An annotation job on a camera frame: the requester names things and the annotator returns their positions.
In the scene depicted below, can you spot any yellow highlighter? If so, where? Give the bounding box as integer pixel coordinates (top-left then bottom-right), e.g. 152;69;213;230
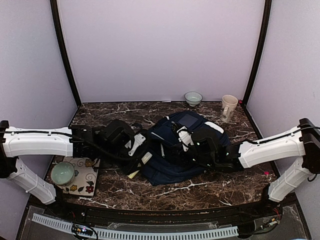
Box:
128;152;152;179

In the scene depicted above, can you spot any white green pen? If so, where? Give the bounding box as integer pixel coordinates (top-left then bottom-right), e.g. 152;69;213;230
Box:
160;145;165;158

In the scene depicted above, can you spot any navy blue student backpack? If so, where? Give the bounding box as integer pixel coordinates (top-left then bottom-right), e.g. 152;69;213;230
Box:
140;110;225;186

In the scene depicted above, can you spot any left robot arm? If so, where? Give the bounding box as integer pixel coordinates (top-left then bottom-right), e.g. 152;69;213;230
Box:
0;119;152;218

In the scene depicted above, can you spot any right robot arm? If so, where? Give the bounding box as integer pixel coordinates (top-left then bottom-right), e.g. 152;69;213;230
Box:
172;118;320;217

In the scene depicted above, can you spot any small green bowl at back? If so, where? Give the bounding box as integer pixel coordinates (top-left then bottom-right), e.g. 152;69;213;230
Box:
184;91;203;107

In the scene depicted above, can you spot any cream ceramic mug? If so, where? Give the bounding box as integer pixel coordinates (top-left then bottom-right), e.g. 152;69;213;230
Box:
220;95;239;122

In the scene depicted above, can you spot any floral square plate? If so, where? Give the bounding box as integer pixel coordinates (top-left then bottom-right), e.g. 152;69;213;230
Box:
56;157;100;197

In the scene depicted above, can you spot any green bowl on plate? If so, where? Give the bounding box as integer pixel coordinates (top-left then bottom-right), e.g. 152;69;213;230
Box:
50;161;75;186

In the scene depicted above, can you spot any small circuit board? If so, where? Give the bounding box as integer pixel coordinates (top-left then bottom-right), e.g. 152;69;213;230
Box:
71;224;93;236

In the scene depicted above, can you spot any black front rail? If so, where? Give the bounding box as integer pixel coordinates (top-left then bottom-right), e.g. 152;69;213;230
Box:
25;189;301;225

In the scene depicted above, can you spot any white slotted cable duct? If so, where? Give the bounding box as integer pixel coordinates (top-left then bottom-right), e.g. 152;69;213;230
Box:
31;213;239;240

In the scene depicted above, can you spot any left black frame post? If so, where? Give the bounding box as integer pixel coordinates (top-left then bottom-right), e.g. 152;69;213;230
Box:
49;0;82;108

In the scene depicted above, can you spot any black frame post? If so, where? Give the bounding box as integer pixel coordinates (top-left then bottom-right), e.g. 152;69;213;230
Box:
49;0;82;108
242;0;273;108

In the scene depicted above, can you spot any right black frame post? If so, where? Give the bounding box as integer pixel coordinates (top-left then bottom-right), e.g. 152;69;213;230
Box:
242;0;273;108

